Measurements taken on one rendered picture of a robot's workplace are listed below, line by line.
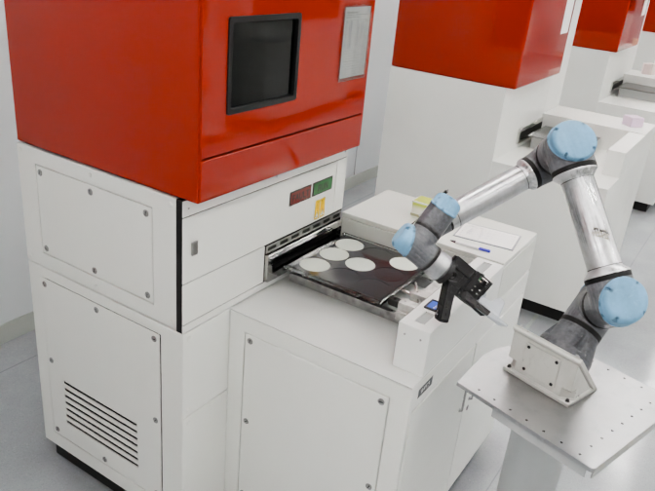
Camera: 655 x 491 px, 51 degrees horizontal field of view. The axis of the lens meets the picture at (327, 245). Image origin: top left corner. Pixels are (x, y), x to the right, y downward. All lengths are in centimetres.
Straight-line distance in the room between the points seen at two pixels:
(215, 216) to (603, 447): 115
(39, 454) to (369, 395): 145
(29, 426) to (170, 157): 157
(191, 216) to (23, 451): 141
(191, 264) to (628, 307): 112
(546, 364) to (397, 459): 48
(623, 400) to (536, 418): 28
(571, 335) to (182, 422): 114
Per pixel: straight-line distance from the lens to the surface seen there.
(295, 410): 213
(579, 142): 188
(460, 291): 180
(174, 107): 177
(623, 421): 196
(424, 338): 184
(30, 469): 288
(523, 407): 189
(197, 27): 169
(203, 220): 190
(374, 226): 247
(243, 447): 238
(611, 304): 181
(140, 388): 226
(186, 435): 223
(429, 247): 176
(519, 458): 209
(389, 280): 220
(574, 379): 190
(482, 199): 194
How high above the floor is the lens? 188
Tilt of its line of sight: 24 degrees down
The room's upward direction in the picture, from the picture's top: 6 degrees clockwise
